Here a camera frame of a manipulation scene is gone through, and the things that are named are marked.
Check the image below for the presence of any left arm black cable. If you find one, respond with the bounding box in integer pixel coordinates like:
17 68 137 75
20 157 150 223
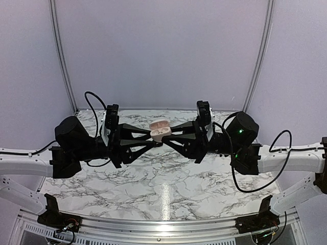
0 91 110 166

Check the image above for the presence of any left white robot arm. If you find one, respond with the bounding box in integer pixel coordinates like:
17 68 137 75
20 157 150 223
1 104 156 227

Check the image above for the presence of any front aluminium rail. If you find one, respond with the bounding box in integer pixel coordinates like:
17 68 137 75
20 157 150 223
9 209 307 244

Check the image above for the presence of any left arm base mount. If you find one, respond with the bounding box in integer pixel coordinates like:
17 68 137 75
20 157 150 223
37 193 82 232

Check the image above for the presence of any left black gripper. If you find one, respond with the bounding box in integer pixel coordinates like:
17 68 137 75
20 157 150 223
74 122 155 169

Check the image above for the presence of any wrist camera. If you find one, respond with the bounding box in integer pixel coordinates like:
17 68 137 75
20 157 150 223
197 101 214 142
100 109 112 146

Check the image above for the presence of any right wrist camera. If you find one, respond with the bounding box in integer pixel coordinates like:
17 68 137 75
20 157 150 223
197 101 214 142

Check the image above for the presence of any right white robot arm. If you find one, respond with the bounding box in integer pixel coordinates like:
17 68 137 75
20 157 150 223
162 112 326 229

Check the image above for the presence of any aluminium frame post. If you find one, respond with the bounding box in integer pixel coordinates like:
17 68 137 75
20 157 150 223
49 0 79 114
242 0 275 113

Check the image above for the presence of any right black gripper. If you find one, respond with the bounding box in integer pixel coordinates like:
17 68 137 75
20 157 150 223
161 118 240 164

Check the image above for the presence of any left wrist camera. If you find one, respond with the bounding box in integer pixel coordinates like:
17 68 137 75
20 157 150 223
100 109 112 146

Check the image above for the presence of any pink earbud charging case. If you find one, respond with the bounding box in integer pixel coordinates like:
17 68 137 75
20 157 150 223
149 119 172 142

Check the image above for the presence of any right aluminium frame post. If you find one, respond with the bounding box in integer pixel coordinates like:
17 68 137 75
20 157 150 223
242 0 275 113

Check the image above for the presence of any left aluminium frame post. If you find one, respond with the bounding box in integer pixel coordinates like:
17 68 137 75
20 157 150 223
49 0 79 114

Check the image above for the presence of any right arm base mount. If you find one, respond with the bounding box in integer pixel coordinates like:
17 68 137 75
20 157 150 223
235 195 280 234

